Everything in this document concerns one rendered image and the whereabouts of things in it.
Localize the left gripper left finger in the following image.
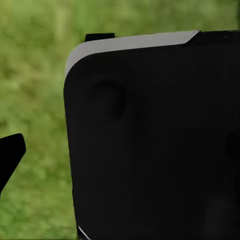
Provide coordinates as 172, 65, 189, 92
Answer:
0, 133, 26, 193

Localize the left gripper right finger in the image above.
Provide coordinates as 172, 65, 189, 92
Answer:
224, 133, 240, 173

